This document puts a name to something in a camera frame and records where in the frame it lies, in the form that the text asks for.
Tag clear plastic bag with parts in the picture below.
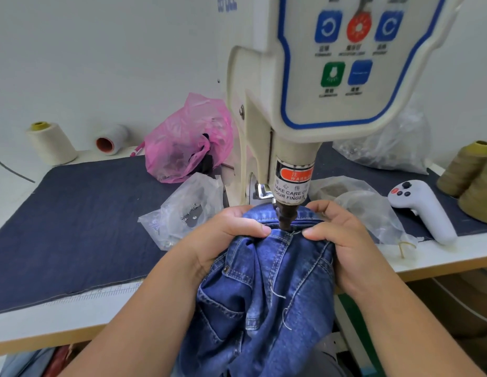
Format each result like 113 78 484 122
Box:
332 99 432 175

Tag white handheld controller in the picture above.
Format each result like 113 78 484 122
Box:
387 180 458 246

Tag person's left forearm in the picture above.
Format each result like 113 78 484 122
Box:
59 241 212 377

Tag person's left hand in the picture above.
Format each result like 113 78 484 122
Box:
177 205 272 278

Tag blue denim jeans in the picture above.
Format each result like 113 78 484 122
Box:
177 204 338 377

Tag person's right forearm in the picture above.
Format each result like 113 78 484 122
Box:
347 267 487 377

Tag white thread spool orange core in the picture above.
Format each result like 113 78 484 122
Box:
95 124 131 156

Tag clear bag of metal buttons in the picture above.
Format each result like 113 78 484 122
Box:
138 173 225 252

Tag white button press machine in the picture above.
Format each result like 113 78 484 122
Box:
217 0 468 232

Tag dark blue denim mat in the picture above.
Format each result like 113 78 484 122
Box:
0 142 487 315

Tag clear crumpled plastic bag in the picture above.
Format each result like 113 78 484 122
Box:
309 176 419 248

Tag cream thread cone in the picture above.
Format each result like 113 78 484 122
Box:
26 121 78 166

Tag pink plastic bag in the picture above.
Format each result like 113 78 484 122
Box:
130 93 234 184

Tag person's right hand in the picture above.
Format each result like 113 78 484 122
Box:
302 200 389 298

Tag olive thread cone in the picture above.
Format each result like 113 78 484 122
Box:
436 140 487 198
458 155 487 226

